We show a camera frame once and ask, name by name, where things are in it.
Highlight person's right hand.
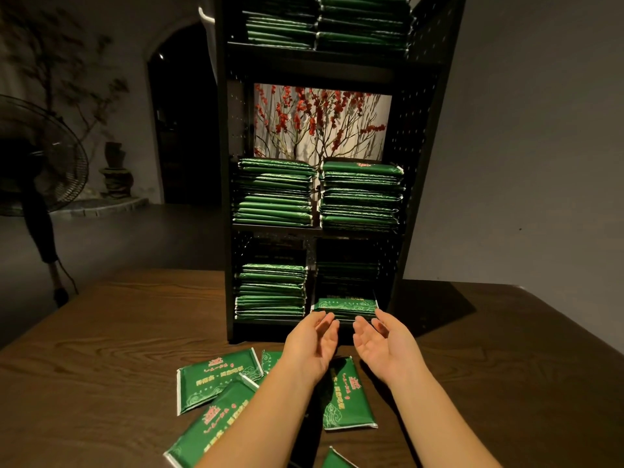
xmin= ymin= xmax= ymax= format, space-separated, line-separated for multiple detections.
xmin=353 ymin=307 xmax=428 ymax=388

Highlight person's left hand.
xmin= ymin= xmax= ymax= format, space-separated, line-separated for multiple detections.
xmin=278 ymin=309 xmax=341 ymax=388

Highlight black metal shelf rack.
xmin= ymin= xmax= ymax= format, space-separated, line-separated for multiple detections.
xmin=214 ymin=0 xmax=467 ymax=345

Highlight person's left forearm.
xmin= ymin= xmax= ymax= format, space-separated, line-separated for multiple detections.
xmin=198 ymin=365 xmax=328 ymax=468

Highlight person's right forearm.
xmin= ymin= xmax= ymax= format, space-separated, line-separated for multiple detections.
xmin=390 ymin=368 xmax=503 ymax=468

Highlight red berry branches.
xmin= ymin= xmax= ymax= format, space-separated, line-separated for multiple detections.
xmin=253 ymin=84 xmax=391 ymax=162

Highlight dark vase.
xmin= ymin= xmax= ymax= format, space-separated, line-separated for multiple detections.
xmin=99 ymin=141 xmax=136 ymax=201

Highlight black standing fan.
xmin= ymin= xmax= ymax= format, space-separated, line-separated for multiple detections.
xmin=0 ymin=94 xmax=91 ymax=308

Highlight bare branched tree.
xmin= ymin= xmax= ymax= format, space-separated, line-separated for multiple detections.
xmin=0 ymin=5 xmax=130 ymax=142

